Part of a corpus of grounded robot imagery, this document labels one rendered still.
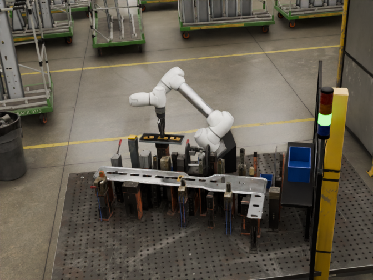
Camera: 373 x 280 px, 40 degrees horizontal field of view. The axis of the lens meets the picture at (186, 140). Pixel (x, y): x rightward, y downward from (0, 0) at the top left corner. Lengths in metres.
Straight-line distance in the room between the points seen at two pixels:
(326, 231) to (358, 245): 0.53
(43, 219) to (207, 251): 2.28
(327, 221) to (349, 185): 1.18
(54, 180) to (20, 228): 0.88
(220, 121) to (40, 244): 2.12
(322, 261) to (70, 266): 1.75
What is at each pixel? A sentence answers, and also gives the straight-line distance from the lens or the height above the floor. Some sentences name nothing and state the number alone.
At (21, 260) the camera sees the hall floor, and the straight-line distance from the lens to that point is 5.11.
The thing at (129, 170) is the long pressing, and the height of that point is 1.00.
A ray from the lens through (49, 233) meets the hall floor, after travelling 5.34.
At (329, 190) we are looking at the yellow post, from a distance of 3.26.
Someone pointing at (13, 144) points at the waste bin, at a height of 0.45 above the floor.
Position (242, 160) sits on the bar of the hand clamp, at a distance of 3.99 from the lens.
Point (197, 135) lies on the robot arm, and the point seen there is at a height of 1.06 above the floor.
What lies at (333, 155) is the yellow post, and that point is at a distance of 3.13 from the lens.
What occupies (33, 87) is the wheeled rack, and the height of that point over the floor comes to 0.28.
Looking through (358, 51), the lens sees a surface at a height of 1.19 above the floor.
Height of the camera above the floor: 3.18
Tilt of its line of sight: 29 degrees down
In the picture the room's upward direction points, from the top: 3 degrees counter-clockwise
